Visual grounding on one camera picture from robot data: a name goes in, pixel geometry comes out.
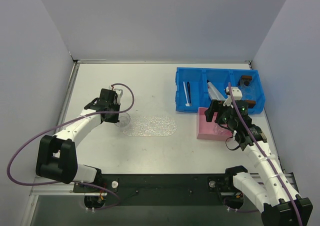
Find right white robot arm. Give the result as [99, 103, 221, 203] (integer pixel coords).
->
[204, 99, 313, 226]

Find black toothbrush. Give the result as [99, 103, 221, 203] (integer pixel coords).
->
[186, 81, 192, 107]

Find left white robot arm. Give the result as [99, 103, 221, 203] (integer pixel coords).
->
[35, 88, 123, 192]

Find clear textured oval tray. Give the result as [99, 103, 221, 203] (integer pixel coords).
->
[122, 116, 177, 137]

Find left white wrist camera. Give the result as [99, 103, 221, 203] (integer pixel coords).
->
[108, 85, 123, 105]

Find clear plastic cup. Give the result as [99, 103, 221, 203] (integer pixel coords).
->
[214, 124, 231, 136]
[114, 112, 131, 128]

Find white toothbrush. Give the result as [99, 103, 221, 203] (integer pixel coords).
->
[183, 81, 191, 107]

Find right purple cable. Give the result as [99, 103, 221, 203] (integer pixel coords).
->
[227, 82, 305, 226]

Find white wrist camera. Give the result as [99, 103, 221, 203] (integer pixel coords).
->
[108, 85, 123, 105]
[223, 86, 243, 107]

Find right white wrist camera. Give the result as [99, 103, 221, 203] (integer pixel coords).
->
[223, 86, 243, 107]

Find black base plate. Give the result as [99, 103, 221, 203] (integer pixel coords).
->
[73, 173, 245, 212]

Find pink plastic box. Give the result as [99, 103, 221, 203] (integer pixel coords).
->
[196, 107, 232, 141]

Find white toothpaste tube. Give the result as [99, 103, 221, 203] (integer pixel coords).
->
[207, 80, 226, 101]

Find blue compartment bin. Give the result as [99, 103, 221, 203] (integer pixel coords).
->
[175, 67, 266, 114]

